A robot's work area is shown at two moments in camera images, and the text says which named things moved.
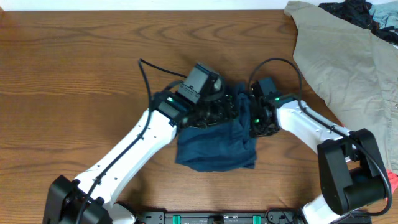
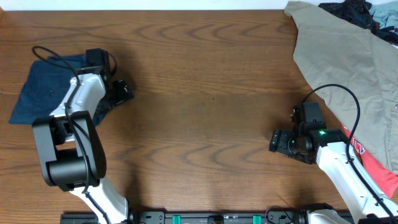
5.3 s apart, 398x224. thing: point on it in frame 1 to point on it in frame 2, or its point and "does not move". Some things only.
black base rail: [163, 216] does not move
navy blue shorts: [220, 147] to [46, 88]
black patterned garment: [358, 12] does not move
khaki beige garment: [356, 69] does not move
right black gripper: [255, 111] to [280, 142]
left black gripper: [224, 107] to [122, 90]
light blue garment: [385, 14] does not move
